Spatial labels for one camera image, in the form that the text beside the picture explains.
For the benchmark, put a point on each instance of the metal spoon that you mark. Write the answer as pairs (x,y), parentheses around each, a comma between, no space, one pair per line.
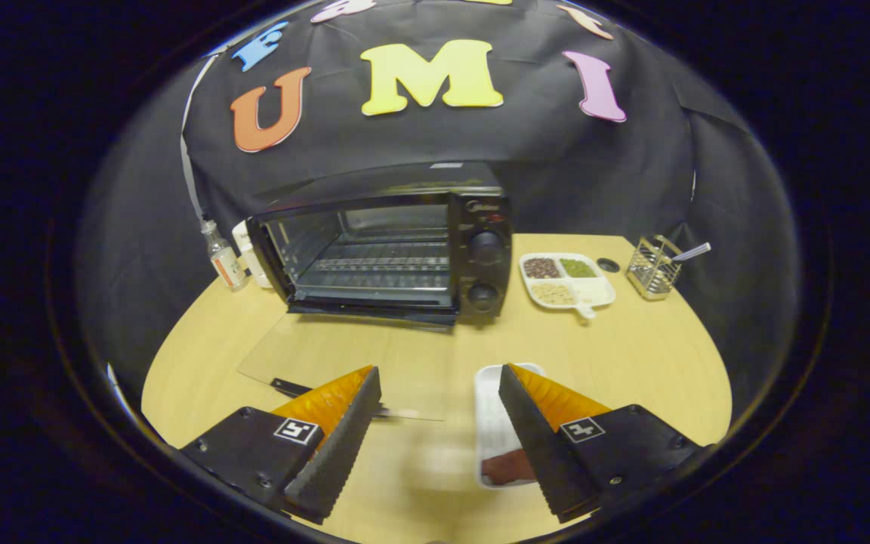
(695,251)

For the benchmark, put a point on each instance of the brown meat slice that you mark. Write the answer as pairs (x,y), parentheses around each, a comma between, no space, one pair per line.
(507,467)

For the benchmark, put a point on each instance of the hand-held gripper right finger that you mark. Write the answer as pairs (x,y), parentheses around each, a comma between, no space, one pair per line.
(537,446)

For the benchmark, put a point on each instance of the small black round disc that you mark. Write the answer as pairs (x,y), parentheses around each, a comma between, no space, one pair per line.
(609,265)

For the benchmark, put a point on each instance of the white divided dish with grains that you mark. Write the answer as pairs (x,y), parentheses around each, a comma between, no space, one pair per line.
(593,291)

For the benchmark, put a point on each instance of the black backdrop cloth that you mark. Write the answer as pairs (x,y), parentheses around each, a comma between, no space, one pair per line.
(420,143)

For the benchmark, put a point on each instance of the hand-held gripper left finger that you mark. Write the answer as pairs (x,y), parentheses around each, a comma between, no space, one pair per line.
(344,446)

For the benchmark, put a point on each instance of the clear glass bottle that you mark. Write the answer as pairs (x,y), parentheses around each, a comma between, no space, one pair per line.
(225,264)

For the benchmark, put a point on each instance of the black toaster oven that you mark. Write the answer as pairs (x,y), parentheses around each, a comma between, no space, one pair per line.
(480,227)

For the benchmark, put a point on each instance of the white rectangular tray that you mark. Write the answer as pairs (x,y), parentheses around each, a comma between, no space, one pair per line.
(494,408)

